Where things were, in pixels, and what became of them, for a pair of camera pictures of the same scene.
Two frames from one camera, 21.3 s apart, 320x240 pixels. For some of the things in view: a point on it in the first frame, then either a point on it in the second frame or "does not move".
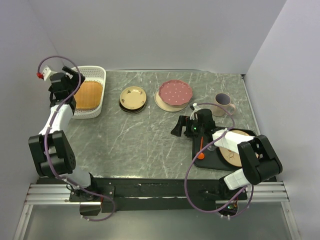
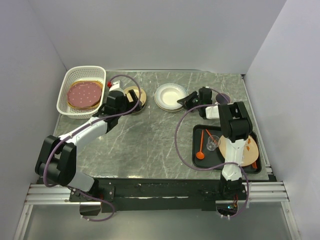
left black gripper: (74, 79) -> (134, 98)
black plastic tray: (206, 155) does not move
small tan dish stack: (133, 97) does not move
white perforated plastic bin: (92, 73) does not move
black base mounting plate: (155, 195) does not move
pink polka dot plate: (175, 93) -> (84, 95)
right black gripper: (184, 121) -> (186, 102)
